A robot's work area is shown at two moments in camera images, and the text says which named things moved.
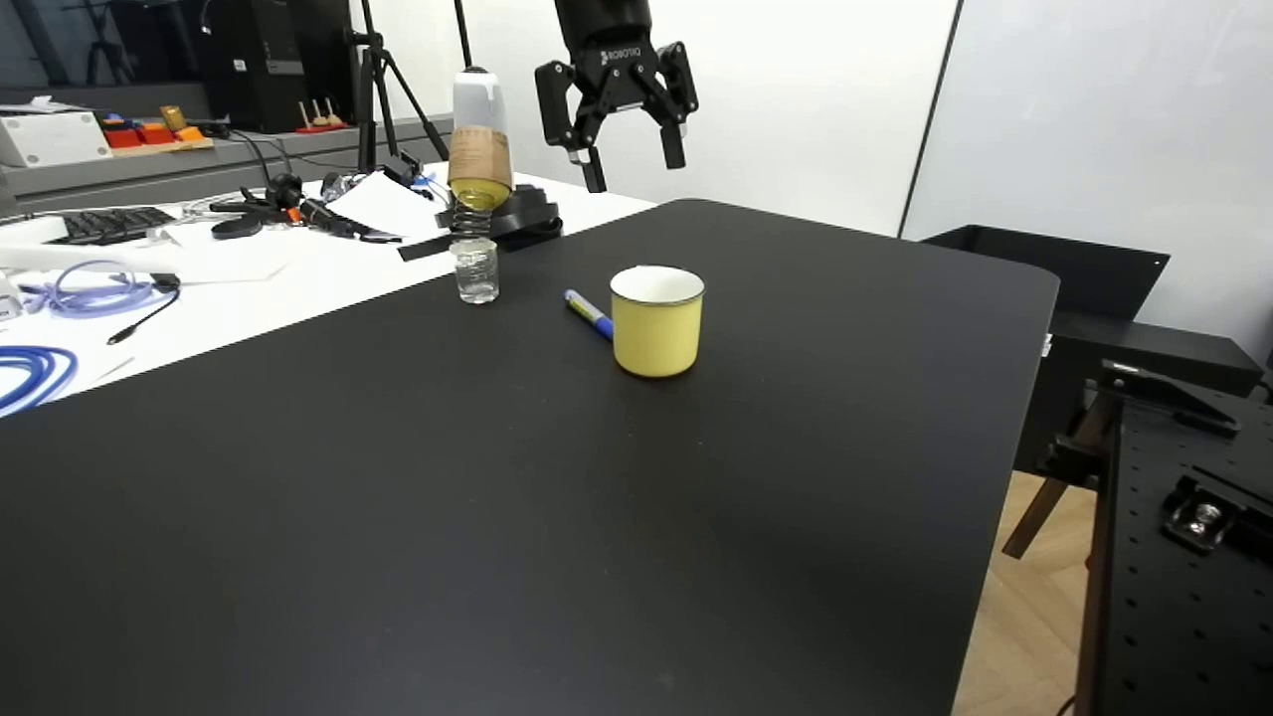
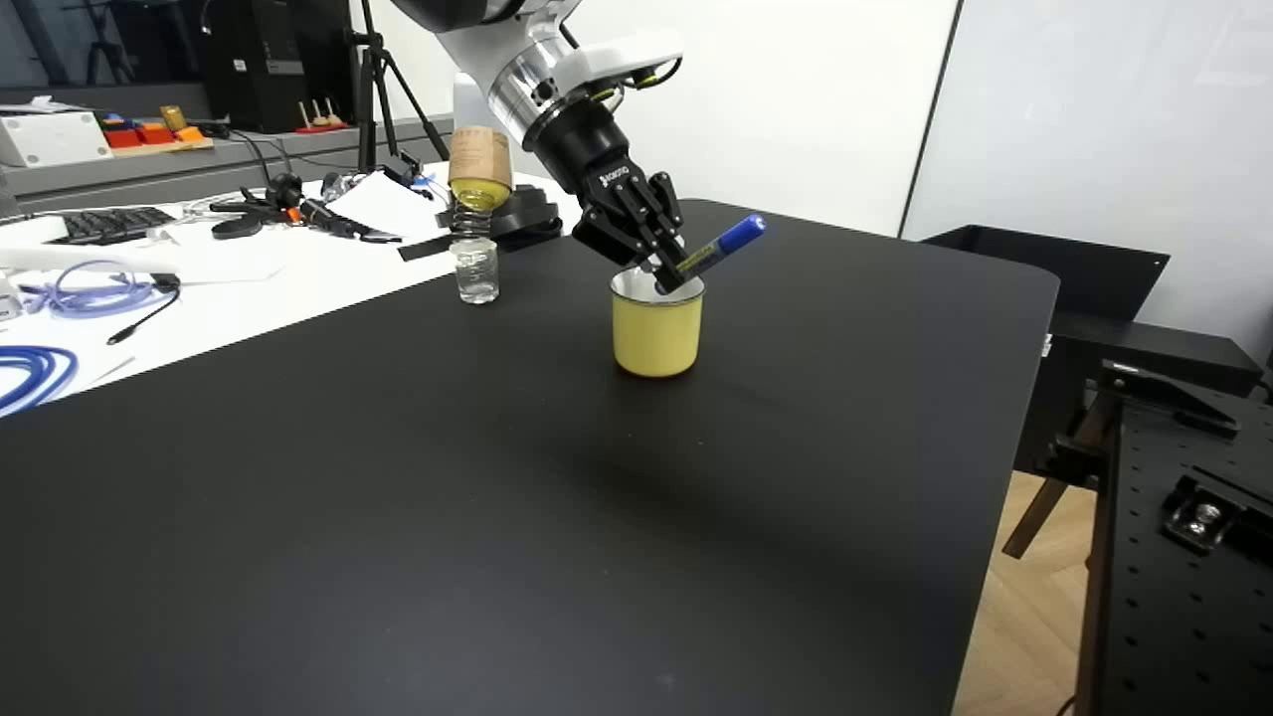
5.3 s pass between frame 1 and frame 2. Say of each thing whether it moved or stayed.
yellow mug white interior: stayed
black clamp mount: stayed
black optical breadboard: stayed
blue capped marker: moved
